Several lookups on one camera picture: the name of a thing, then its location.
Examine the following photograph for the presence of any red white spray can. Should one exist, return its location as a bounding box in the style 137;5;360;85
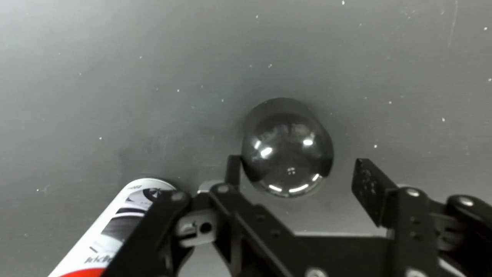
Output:
48;178;176;277

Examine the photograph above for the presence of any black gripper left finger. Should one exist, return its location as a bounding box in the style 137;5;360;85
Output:
225;156;242;187

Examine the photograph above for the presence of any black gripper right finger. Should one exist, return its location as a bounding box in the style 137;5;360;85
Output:
353;159;397;227

